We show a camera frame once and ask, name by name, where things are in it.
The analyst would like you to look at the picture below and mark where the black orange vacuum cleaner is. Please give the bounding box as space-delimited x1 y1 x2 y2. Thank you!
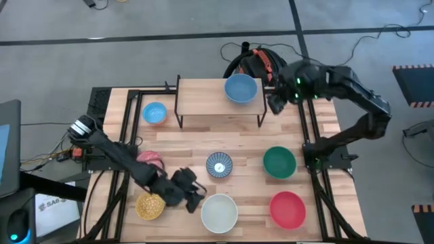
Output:
222 41 289 85

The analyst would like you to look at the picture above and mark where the white labelled box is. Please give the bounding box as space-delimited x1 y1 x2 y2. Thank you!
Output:
35 182 82 238

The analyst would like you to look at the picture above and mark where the small light blue bowl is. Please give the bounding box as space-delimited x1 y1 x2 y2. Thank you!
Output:
142 101 168 125

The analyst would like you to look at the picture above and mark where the black platform with striped edge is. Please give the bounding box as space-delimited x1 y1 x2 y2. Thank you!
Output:
392 64 434 108
411 204 434 244

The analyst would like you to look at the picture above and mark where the long black floor cable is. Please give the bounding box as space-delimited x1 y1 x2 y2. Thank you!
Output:
220 23 412 67

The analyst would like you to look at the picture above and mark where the black power adapter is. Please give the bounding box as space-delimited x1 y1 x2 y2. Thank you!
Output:
83 0 109 10

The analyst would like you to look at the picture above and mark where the large green bowl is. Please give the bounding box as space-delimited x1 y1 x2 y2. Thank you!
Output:
262 146 298 180

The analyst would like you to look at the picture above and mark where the thin black floor cable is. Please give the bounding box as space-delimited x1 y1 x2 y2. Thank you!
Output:
401 134 434 187

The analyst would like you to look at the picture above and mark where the black stand bar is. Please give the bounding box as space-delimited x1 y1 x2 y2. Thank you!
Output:
19 171 88 203

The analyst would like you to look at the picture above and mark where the grey stand foot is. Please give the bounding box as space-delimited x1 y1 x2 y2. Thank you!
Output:
402 119 434 138

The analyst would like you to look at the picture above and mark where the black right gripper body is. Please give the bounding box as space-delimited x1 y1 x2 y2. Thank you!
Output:
273 78 301 104

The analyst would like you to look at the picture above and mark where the wooden shelf with black legs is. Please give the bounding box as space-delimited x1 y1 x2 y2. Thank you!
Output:
174 74 268 129

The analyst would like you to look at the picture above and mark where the large red bowl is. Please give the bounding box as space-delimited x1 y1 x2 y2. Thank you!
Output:
269 190 307 230

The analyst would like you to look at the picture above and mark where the blue white striped bowl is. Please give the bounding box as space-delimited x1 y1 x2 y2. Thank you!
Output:
205 151 234 179

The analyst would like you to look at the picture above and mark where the black perforated box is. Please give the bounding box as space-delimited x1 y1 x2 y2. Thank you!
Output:
86 87 113 119

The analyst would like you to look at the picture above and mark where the small yellow patterned bowl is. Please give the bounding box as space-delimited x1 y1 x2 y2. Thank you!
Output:
135 192 166 221

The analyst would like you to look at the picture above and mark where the large white bowl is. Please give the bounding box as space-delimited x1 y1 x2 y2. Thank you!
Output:
200 193 239 235

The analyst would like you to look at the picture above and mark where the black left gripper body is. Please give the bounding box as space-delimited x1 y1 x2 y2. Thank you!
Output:
154 167 199 207

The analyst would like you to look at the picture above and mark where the large blue-grey bowl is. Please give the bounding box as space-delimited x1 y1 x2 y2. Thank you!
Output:
224 73 258 104

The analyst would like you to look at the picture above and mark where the small pink patterned bowl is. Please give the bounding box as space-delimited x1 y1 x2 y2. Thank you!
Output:
136 150 166 177

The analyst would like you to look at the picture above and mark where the black device with blue light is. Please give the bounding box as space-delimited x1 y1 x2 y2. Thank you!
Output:
0 188 37 244

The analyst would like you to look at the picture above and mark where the cable with white plug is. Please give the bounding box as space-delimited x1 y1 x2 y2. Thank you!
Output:
416 0 434 25

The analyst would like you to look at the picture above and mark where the grey computer monitor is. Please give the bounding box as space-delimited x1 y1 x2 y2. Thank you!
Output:
0 99 22 199

